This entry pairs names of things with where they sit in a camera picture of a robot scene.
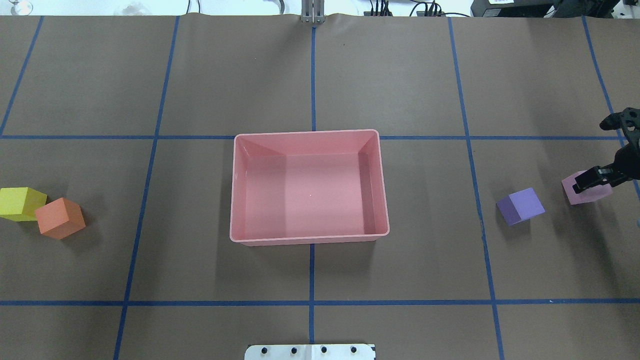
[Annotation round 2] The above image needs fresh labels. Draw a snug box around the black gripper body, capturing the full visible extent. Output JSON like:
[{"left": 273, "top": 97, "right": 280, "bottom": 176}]
[{"left": 614, "top": 145, "right": 640, "bottom": 180}]

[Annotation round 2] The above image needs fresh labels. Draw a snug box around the pink foam block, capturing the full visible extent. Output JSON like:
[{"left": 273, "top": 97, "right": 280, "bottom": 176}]
[{"left": 561, "top": 170, "right": 614, "bottom": 205}]

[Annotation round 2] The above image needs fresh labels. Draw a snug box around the yellow foam block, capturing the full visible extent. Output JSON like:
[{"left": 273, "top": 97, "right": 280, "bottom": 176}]
[{"left": 0, "top": 187, "right": 48, "bottom": 223}]

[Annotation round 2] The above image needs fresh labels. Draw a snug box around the pink plastic bin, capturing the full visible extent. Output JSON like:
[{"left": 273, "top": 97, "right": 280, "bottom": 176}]
[{"left": 229, "top": 129, "right": 391, "bottom": 247}]

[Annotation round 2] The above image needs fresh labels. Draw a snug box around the purple foam block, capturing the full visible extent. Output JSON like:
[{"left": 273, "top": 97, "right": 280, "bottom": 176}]
[{"left": 496, "top": 187, "right": 546, "bottom": 226}]

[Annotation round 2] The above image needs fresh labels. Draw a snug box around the orange foam block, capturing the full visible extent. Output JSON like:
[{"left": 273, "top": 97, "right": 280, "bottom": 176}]
[{"left": 34, "top": 197, "right": 86, "bottom": 240}]

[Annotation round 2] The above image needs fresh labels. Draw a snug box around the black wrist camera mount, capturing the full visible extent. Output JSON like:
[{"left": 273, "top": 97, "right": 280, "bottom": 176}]
[{"left": 599, "top": 107, "right": 640, "bottom": 148}]

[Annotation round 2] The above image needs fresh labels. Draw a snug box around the aluminium frame post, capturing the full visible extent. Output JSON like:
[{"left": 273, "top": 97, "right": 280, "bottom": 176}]
[{"left": 301, "top": 0, "right": 326, "bottom": 25}]

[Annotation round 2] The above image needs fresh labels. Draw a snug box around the white pedestal column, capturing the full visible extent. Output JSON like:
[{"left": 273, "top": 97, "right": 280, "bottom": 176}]
[{"left": 244, "top": 343, "right": 377, "bottom": 360}]

